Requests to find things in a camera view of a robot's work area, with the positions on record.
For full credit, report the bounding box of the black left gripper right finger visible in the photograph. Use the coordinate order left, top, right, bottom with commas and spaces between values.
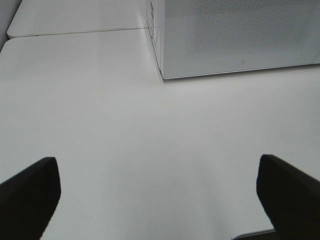
256, 154, 320, 240

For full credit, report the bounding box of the white microwave oven body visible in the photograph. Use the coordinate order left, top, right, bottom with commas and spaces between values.
145, 0, 165, 78

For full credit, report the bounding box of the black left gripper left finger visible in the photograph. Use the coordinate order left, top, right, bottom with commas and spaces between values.
0, 157, 61, 240

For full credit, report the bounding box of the white microwave door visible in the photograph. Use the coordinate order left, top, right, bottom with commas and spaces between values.
156, 0, 320, 79

